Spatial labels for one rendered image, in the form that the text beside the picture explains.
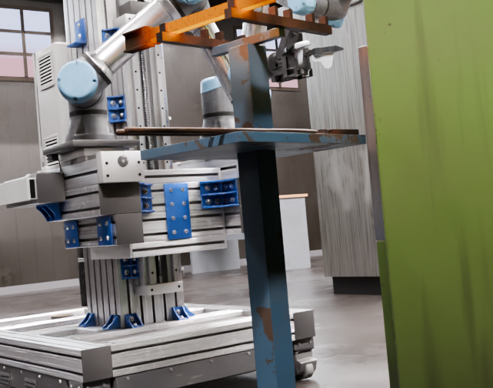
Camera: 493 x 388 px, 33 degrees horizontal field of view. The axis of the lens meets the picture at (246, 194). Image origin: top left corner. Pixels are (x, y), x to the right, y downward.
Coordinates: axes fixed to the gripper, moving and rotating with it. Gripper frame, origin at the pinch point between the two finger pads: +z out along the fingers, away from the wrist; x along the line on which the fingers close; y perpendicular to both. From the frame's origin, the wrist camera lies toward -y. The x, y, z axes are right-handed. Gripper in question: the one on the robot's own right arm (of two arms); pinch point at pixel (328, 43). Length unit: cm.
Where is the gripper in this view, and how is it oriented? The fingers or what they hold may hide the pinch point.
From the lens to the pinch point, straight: 226.9
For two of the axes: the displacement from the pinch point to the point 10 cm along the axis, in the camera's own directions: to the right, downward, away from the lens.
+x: -6.8, 0.3, -7.3
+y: 0.9, 10.0, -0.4
